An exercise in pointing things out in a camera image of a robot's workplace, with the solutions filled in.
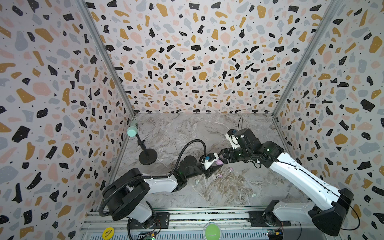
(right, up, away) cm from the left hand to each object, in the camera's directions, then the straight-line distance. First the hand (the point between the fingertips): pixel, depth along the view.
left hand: (223, 159), depth 75 cm
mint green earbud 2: (+18, -21, +6) cm, 28 cm away
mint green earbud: (-13, -15, +11) cm, 23 cm away
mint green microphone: (-42, +15, -8) cm, 45 cm away
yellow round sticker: (-55, -34, -5) cm, 64 cm away
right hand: (0, +4, -3) cm, 5 cm away
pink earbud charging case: (-3, -1, -3) cm, 4 cm away
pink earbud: (+1, -13, +14) cm, 19 cm away
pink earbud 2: (+7, -9, +17) cm, 21 cm away
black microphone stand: (-45, -2, +19) cm, 49 cm away
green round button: (-6, -33, -5) cm, 33 cm away
